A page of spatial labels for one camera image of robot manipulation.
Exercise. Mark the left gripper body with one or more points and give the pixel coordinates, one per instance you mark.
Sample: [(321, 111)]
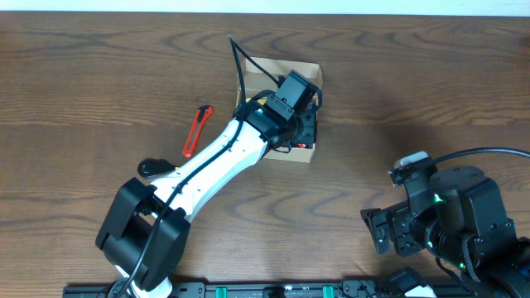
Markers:
[(306, 134)]

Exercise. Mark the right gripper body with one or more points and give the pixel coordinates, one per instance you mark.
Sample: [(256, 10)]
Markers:
[(407, 240)]

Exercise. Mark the cardboard box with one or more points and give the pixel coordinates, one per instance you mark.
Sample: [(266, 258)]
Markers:
[(255, 81)]

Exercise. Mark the red utility knife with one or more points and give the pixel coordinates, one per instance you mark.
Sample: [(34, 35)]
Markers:
[(202, 115)]

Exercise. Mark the black tape measure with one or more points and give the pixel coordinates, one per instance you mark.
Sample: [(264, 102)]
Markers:
[(151, 168)]

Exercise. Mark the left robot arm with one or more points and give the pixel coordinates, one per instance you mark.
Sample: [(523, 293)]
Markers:
[(145, 231)]

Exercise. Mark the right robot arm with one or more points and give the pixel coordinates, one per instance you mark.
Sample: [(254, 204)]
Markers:
[(458, 216)]

